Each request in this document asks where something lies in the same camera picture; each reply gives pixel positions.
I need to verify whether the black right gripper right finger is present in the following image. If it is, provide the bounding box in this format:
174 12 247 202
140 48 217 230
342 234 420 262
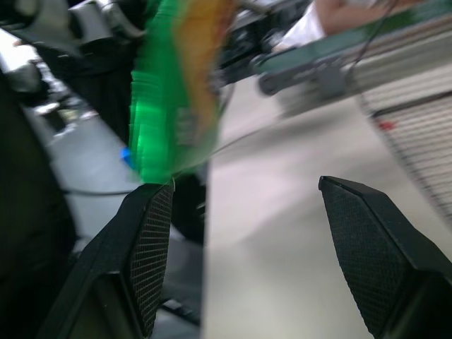
318 175 452 339

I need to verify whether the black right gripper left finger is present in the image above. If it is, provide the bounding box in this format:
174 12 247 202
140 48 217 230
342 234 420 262
36 180 176 339

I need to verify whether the green snack bag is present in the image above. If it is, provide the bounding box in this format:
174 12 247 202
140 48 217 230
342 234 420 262
127 0 237 185

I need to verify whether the green conveyor belt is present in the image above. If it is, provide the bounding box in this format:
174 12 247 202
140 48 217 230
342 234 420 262
251 7 452 117

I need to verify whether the blue tape piece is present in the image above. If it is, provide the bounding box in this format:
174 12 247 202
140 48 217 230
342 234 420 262
119 147 135 170

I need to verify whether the person in white shirt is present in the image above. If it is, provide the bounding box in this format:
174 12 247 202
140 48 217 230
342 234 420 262
274 0 396 50

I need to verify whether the white wire rack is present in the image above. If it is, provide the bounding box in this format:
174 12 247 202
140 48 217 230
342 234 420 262
358 83 452 222

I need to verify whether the black cable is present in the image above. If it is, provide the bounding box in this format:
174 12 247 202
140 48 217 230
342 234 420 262
347 0 398 77

